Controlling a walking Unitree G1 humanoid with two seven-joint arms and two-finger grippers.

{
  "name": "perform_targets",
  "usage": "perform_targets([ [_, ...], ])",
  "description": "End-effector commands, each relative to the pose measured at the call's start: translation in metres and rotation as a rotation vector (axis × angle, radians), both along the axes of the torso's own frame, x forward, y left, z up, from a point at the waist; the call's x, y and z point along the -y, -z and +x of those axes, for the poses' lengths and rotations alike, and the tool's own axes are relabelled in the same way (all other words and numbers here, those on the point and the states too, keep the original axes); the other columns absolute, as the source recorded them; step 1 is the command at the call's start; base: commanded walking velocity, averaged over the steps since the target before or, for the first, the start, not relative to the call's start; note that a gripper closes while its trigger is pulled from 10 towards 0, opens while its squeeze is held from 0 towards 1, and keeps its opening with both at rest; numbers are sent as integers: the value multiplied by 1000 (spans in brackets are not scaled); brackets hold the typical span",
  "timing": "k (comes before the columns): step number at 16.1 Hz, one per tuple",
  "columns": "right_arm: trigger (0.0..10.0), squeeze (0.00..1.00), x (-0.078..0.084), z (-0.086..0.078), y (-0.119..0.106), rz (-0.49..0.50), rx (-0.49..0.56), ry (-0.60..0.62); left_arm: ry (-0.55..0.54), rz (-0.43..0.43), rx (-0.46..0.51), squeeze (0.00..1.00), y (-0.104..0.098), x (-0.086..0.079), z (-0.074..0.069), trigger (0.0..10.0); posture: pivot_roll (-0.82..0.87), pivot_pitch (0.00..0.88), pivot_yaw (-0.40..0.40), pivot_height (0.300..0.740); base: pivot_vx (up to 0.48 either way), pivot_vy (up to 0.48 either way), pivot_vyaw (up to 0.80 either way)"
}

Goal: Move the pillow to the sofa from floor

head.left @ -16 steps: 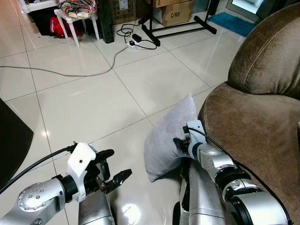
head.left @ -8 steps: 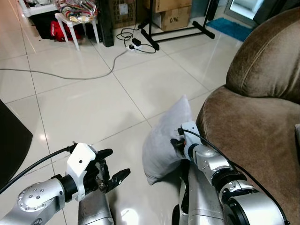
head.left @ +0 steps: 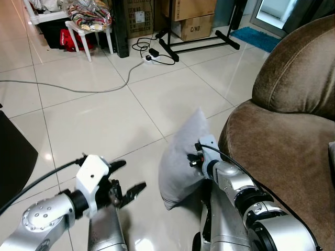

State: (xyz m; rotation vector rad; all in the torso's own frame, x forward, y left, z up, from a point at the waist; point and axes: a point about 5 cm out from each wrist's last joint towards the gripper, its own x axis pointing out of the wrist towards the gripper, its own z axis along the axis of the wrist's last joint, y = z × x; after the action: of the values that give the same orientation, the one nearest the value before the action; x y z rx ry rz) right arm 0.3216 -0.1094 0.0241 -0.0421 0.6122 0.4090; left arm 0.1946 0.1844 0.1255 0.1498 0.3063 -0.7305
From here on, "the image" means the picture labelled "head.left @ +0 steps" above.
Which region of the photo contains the black power adapter with cord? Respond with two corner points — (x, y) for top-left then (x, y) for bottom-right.
(131, 36), (176, 66)

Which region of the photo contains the colourful plastic-wrapped bundle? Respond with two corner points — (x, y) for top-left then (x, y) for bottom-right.
(65, 0), (114, 33)

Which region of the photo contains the plain cardboard box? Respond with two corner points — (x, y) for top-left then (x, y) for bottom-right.
(160, 0), (218, 22)

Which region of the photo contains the grey framed glass door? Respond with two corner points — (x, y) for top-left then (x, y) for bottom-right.
(250, 0), (302, 38)

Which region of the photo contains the black metal stand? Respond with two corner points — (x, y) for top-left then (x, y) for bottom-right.
(156, 0), (248, 63)

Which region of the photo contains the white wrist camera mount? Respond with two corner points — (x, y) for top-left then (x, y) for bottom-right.
(75, 154), (112, 218)
(196, 134), (221, 176)

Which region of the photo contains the white plastic chair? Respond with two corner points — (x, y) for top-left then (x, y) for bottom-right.
(65, 20), (114, 63)

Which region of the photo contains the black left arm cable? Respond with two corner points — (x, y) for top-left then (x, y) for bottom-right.
(0, 156), (85, 216)

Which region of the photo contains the cardboard box with black print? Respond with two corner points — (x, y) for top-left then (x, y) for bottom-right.
(170, 14), (216, 42)

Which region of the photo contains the silver robot leg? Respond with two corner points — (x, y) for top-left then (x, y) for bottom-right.
(86, 206), (129, 251)

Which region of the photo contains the red bag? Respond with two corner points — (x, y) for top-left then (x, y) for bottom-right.
(59, 28), (96, 52)

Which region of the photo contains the brown fabric sofa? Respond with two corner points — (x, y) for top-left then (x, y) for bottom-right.
(218, 15), (335, 251)

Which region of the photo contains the grey power cable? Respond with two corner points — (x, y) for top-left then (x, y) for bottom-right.
(0, 59), (148, 94)

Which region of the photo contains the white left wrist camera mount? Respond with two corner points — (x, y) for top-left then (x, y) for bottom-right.
(75, 154), (112, 218)

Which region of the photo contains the white table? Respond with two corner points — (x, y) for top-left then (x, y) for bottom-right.
(22, 0), (70, 26)

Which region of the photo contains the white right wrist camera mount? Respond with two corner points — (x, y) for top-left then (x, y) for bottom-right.
(196, 134), (221, 176)

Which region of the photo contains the blue floor mat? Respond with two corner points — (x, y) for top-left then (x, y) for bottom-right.
(230, 26), (282, 53)

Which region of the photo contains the grey pillow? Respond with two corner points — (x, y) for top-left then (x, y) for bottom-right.
(158, 108), (216, 211)

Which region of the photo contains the black upright post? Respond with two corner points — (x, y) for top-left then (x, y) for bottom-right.
(111, 0), (130, 59)

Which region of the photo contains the dark furniture panel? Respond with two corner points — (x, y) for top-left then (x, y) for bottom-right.
(0, 109), (39, 211)

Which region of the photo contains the cardboard box with white label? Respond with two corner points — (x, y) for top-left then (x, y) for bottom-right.
(126, 0), (155, 39)

